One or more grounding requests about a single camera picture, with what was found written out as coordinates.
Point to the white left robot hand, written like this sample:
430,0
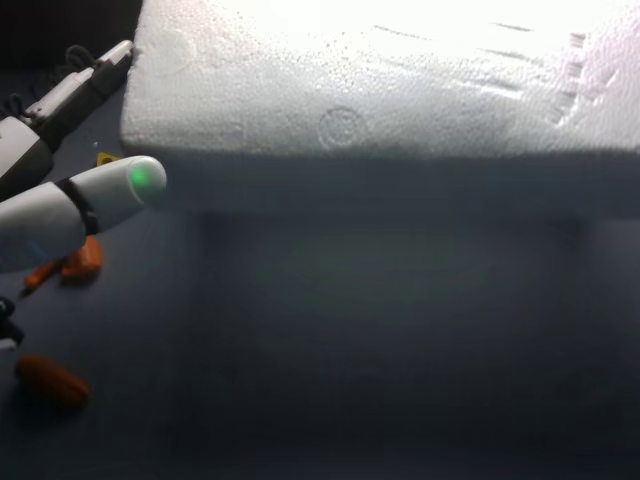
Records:
75,210

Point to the white foam lid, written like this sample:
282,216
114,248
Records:
350,75

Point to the orange drumstick toy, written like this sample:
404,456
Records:
82,262

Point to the small yellow toy piece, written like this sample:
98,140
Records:
107,160

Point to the orange carrot toy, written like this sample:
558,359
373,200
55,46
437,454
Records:
50,382

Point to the grey table cloth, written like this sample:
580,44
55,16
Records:
350,375

